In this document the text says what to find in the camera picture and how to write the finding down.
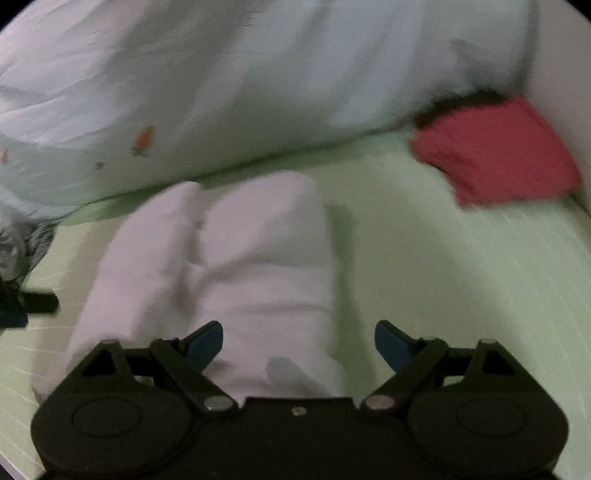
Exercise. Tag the pile of blue-grey clothes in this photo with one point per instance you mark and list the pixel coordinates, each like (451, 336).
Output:
(40, 240)

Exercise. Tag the green grid mat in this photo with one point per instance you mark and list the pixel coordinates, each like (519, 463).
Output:
(438, 277)

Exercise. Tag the white shirt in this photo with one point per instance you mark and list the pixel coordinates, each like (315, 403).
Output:
(258, 258)

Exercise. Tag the carrot print quilt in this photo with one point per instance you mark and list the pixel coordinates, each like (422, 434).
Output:
(231, 69)

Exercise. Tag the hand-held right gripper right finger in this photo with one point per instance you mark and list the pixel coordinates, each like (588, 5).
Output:
(392, 346)

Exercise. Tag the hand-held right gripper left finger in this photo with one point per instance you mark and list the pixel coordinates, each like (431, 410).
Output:
(205, 346)

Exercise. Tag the red folded cloth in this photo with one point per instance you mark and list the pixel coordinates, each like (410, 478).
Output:
(498, 152)

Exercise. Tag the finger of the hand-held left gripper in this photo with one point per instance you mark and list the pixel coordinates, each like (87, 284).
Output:
(41, 302)

